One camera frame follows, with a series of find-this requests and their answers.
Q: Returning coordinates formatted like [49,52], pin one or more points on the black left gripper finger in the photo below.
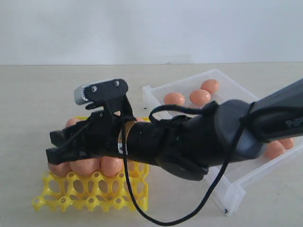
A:
[61,155]

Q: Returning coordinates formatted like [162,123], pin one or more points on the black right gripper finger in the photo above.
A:
[76,135]

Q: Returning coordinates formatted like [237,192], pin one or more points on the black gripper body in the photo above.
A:
[100,135]

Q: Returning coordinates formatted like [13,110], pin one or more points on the brown egg cluster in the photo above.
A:
[85,167]
[174,98]
[200,97]
[210,85]
[60,170]

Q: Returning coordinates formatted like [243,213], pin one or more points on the brown egg bin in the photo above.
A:
[287,143]
[111,166]
[274,149]

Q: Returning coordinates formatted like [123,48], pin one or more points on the yellow plastic egg tray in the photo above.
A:
[84,192]

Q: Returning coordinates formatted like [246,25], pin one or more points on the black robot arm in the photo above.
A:
[185,142]

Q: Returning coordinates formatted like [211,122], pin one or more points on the brown egg cluster back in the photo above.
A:
[210,85]

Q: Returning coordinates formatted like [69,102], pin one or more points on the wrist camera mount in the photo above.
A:
[109,94]

